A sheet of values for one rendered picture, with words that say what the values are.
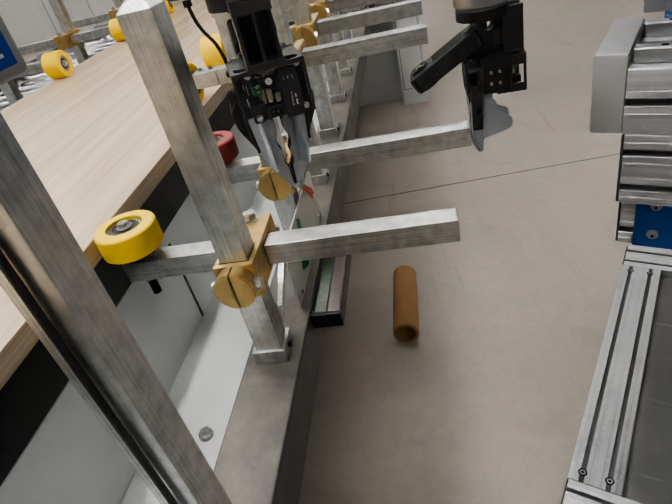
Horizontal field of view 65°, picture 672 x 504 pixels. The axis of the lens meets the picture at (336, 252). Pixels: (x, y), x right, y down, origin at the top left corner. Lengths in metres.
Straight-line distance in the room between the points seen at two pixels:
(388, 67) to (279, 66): 3.05
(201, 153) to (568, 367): 1.27
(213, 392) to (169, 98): 0.46
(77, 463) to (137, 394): 0.32
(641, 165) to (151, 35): 0.54
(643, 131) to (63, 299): 0.59
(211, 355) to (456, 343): 0.95
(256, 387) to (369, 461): 0.78
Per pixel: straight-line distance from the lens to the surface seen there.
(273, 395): 0.69
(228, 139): 0.89
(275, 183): 0.82
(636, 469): 1.20
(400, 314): 1.68
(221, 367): 0.88
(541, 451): 1.44
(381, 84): 3.59
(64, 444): 0.70
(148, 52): 0.55
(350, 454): 1.47
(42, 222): 0.35
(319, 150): 0.87
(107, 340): 0.38
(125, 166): 0.95
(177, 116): 0.56
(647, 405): 1.29
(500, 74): 0.82
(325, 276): 0.84
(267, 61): 0.52
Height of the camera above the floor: 1.19
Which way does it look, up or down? 34 degrees down
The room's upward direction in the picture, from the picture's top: 15 degrees counter-clockwise
